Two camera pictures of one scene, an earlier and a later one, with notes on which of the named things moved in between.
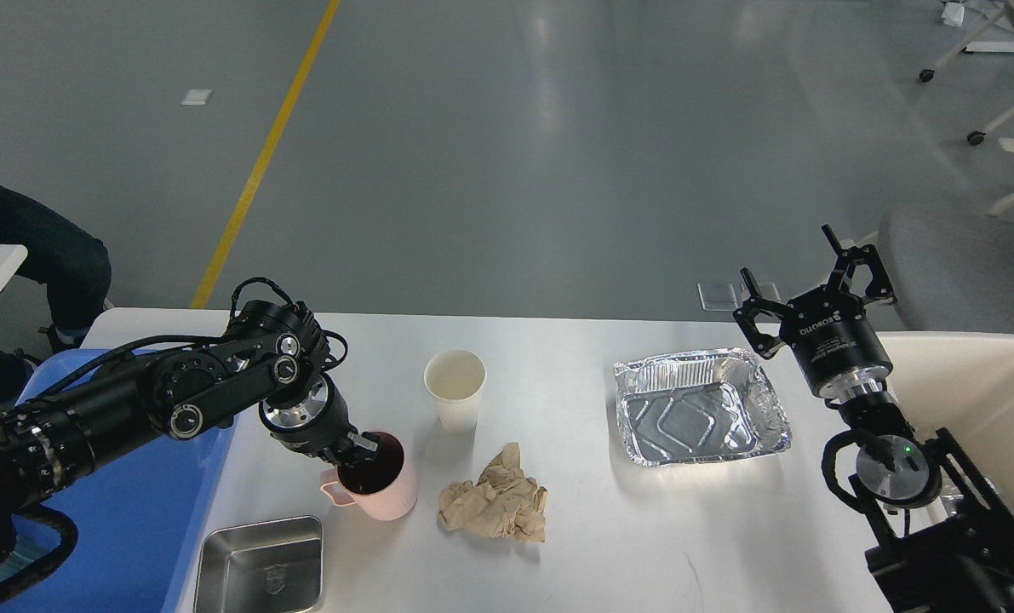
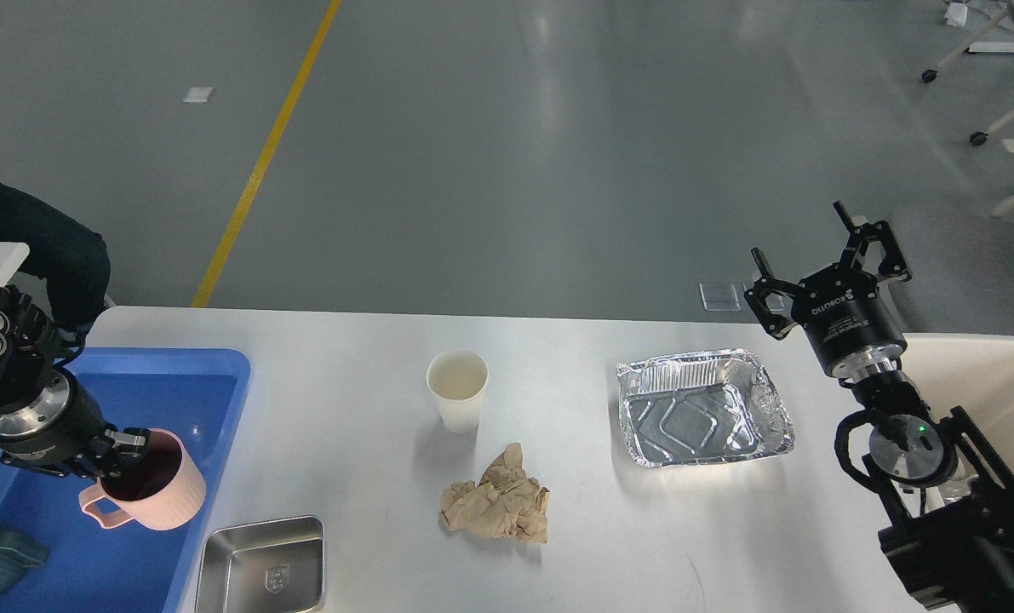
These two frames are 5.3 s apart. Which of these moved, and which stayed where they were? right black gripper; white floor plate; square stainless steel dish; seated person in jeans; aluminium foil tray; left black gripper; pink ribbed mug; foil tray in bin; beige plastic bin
Moved: left black gripper; pink ribbed mug; right black gripper
Stayed: square stainless steel dish; beige plastic bin; foil tray in bin; seated person in jeans; aluminium foil tray; white floor plate
